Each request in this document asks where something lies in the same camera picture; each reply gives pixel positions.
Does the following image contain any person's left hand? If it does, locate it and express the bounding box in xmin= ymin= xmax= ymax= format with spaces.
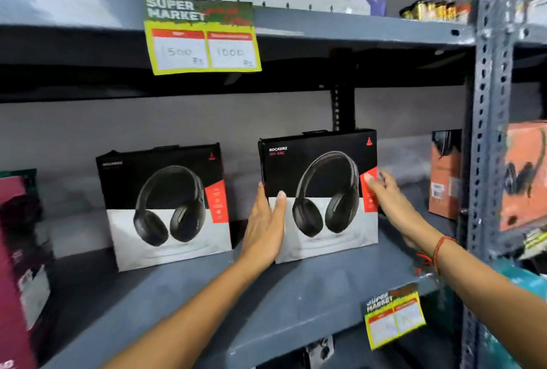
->
xmin=238 ymin=182 xmax=287 ymax=271

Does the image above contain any person's right hand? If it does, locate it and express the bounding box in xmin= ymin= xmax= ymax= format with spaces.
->
xmin=364 ymin=171 xmax=443 ymax=256

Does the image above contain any black white headphone box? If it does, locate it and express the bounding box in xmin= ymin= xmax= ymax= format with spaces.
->
xmin=96 ymin=143 xmax=233 ymax=273
xmin=258 ymin=128 xmax=380 ymax=265

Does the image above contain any person's right forearm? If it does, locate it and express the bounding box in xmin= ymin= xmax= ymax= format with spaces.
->
xmin=431 ymin=237 xmax=547 ymax=369

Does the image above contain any person's left forearm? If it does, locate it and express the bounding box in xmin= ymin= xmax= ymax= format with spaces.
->
xmin=102 ymin=255 xmax=266 ymax=369

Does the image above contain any orange headphone box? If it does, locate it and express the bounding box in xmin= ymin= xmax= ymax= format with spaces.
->
xmin=428 ymin=129 xmax=463 ymax=220
xmin=499 ymin=120 xmax=547 ymax=232

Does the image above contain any small yellow price tag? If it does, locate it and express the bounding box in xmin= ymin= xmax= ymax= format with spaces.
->
xmin=364 ymin=283 xmax=427 ymax=351

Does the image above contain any small white black box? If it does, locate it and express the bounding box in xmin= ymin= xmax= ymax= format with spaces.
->
xmin=305 ymin=336 xmax=335 ymax=368

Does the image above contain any yellow green label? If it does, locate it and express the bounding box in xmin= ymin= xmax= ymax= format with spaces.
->
xmin=518 ymin=228 xmax=547 ymax=261

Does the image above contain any pack of gold batteries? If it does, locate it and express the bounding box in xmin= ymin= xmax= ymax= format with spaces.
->
xmin=399 ymin=0 xmax=472 ymax=24

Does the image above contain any teal plastic packet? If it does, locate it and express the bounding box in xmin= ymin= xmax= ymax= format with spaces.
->
xmin=482 ymin=257 xmax=547 ymax=369

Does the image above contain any large yellow price tag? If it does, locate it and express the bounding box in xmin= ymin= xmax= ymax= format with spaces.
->
xmin=143 ymin=0 xmax=262 ymax=76

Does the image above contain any maroon product box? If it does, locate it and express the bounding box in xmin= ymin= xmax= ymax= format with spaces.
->
xmin=0 ymin=169 xmax=55 ymax=369

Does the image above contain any black perforated rack post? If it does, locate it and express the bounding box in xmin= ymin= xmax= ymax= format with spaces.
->
xmin=330 ymin=84 xmax=356 ymax=133

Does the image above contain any red thread bracelet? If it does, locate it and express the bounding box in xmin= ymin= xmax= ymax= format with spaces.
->
xmin=416 ymin=236 xmax=459 ymax=276

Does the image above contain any grey perforated rack post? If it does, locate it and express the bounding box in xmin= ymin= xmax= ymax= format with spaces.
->
xmin=460 ymin=0 xmax=528 ymax=369

